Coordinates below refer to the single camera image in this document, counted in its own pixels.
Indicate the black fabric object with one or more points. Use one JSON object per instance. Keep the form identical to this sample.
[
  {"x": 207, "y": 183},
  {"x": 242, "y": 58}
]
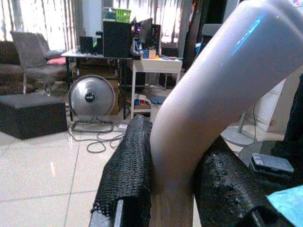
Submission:
[{"x": 296, "y": 118}]

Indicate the black-legged desk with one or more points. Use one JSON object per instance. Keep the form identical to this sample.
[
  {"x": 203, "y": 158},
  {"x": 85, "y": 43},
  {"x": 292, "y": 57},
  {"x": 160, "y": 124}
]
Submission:
[{"x": 94, "y": 55}]

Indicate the white cabinet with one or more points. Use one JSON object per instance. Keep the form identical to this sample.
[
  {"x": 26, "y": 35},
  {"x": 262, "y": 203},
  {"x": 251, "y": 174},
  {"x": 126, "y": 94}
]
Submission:
[{"x": 272, "y": 106}]

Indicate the blue flat floor item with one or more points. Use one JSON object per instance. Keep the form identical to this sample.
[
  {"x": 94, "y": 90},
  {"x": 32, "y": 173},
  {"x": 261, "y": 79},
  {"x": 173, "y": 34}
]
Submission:
[{"x": 157, "y": 99}]

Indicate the large black speaker box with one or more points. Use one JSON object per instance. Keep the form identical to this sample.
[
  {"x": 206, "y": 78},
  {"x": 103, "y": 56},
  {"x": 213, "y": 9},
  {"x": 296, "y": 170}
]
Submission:
[{"x": 116, "y": 39}]

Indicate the grey fabric chair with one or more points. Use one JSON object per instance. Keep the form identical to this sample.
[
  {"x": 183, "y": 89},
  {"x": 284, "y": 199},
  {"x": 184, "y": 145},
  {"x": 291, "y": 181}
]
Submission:
[{"x": 30, "y": 54}]

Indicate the black computer monitor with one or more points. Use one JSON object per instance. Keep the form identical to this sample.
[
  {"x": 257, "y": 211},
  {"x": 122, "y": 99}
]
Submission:
[{"x": 146, "y": 29}]

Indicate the black mesh-wrapped right gripper left finger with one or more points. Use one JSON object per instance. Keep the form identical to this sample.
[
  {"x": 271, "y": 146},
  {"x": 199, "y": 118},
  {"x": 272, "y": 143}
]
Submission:
[{"x": 129, "y": 165}]

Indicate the black box ottoman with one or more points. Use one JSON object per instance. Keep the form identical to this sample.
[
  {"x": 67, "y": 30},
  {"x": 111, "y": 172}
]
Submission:
[{"x": 30, "y": 116}]

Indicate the green plastic basket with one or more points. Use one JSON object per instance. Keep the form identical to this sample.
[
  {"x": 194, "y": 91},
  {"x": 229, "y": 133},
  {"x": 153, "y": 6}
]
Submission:
[{"x": 123, "y": 14}]

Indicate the orange and blue box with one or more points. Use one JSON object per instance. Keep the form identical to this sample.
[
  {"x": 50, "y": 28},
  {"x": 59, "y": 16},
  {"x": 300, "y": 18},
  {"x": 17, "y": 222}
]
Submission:
[{"x": 149, "y": 54}]

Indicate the pink cushion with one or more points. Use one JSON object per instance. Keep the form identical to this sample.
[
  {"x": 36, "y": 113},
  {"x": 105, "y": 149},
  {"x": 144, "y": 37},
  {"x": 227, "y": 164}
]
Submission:
[{"x": 56, "y": 61}]

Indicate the small black speaker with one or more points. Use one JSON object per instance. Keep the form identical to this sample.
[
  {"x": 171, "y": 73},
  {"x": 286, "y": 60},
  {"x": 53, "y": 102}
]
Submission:
[{"x": 85, "y": 44}]

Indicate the grey flat case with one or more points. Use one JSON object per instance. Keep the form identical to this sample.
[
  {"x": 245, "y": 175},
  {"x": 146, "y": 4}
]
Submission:
[{"x": 272, "y": 163}]

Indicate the cyan cloth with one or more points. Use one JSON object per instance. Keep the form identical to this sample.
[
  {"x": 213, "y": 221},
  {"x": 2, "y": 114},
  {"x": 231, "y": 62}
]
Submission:
[{"x": 288, "y": 203}]

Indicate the dark brown sofa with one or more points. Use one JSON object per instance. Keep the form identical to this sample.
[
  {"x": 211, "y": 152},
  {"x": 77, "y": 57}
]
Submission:
[{"x": 9, "y": 71}]

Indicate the round silver floor fan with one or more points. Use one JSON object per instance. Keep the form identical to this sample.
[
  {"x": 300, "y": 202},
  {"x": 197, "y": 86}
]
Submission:
[{"x": 91, "y": 95}]

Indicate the black mesh-wrapped right gripper right finger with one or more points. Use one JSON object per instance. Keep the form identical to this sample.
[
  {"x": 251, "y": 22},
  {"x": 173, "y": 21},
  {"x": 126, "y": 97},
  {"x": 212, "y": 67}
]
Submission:
[{"x": 227, "y": 179}]

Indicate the white side table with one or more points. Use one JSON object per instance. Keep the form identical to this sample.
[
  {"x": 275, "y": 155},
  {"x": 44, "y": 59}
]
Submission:
[{"x": 156, "y": 65}]

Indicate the white round stand base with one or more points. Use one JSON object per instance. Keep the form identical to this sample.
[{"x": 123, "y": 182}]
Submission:
[{"x": 239, "y": 136}]

